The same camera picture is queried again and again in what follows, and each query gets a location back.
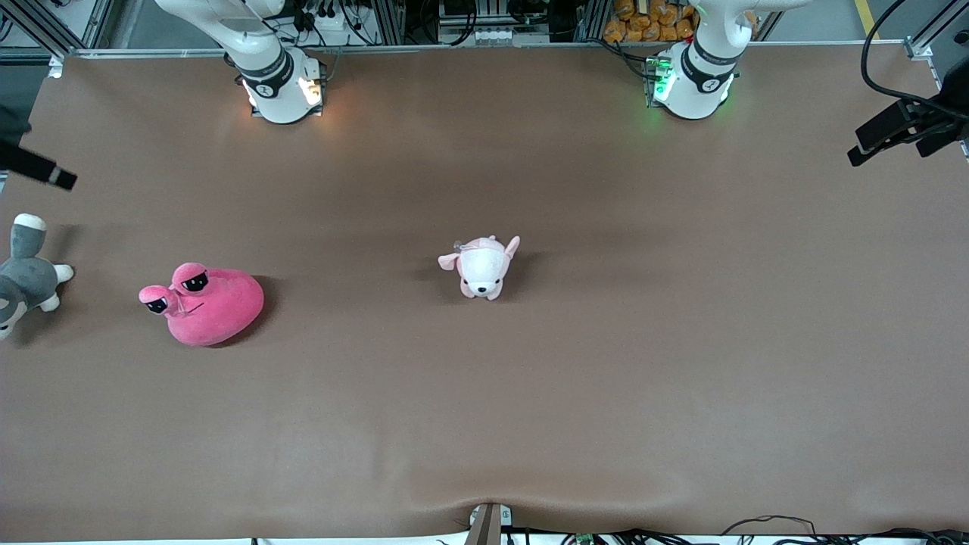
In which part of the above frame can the hot pink slug plush toy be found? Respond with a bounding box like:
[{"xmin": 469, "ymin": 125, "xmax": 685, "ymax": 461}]
[{"xmin": 138, "ymin": 262, "xmax": 266, "ymax": 347}]

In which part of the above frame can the grey white husky plush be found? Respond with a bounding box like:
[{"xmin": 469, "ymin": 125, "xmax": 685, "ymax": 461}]
[{"xmin": 0, "ymin": 213, "xmax": 75, "ymax": 341}]

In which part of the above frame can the bag of orange toys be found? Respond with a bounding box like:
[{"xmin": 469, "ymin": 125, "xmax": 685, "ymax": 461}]
[{"xmin": 602, "ymin": 0, "xmax": 758, "ymax": 44}]

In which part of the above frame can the white power strip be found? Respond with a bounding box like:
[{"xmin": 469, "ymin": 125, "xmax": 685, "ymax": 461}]
[{"xmin": 291, "ymin": 0, "xmax": 351, "ymax": 35}]

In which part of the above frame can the pale pink white dog plush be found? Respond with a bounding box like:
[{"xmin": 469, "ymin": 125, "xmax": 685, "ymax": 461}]
[{"xmin": 438, "ymin": 235, "xmax": 522, "ymax": 302}]

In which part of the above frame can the brown table mat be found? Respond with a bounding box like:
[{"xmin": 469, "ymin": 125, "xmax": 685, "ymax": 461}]
[{"xmin": 0, "ymin": 47, "xmax": 969, "ymax": 542}]

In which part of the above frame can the aluminium frame post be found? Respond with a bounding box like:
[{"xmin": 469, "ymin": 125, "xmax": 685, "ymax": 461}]
[
  {"xmin": 905, "ymin": 0, "xmax": 969, "ymax": 60},
  {"xmin": 79, "ymin": 0, "xmax": 116, "ymax": 51},
  {"xmin": 371, "ymin": 0, "xmax": 407, "ymax": 46},
  {"xmin": 575, "ymin": 0, "xmax": 611, "ymax": 43}
]

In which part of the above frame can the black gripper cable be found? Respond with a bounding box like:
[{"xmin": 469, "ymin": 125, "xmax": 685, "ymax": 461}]
[{"xmin": 861, "ymin": 0, "xmax": 969, "ymax": 126}]

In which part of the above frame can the black looped cable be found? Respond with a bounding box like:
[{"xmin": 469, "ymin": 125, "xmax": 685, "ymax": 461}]
[{"xmin": 721, "ymin": 515, "xmax": 818, "ymax": 540}]

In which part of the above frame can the aluminium table edge rail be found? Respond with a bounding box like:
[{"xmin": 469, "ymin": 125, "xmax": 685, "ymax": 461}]
[{"xmin": 64, "ymin": 43, "xmax": 909, "ymax": 60}]

